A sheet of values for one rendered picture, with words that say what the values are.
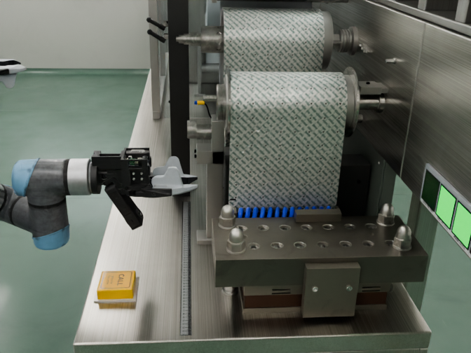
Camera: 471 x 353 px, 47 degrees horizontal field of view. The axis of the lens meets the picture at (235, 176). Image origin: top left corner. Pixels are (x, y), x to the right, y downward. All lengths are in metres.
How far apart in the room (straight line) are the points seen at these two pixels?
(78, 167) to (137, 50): 5.67
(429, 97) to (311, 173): 0.31
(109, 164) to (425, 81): 0.62
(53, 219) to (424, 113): 0.74
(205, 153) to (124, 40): 5.60
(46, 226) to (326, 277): 0.57
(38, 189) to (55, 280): 1.74
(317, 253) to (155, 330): 0.33
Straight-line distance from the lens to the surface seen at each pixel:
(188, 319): 1.07
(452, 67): 0.93
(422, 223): 1.46
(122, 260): 1.25
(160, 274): 1.20
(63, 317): 2.61
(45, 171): 1.13
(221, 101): 1.11
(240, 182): 1.14
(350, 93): 1.14
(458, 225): 0.89
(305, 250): 1.04
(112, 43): 6.77
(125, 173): 1.10
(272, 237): 1.07
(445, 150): 0.94
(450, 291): 2.92
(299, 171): 1.15
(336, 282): 1.04
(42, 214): 1.17
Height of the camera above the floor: 1.57
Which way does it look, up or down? 24 degrees down
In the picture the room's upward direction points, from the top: 2 degrees clockwise
